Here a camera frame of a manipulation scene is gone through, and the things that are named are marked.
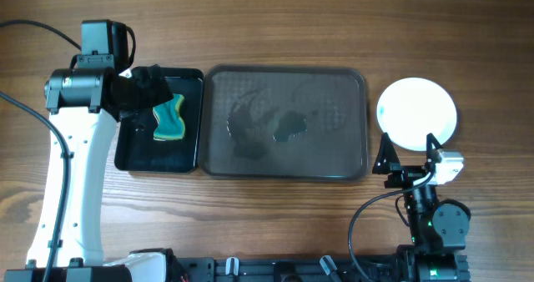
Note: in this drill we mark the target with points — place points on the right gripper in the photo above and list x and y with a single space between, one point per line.
405 174

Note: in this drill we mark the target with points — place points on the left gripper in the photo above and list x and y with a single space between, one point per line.
153 92

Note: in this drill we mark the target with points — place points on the white plate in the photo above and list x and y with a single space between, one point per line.
411 108

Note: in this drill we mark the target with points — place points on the green yellow sponge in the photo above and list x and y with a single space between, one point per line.
170 125

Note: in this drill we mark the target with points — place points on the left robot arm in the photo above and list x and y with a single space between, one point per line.
85 103

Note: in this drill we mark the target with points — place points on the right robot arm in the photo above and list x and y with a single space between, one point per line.
438 227

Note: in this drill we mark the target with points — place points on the black water tray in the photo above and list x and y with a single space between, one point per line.
137 150

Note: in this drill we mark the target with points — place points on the dark brown serving tray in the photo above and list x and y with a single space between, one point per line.
284 122

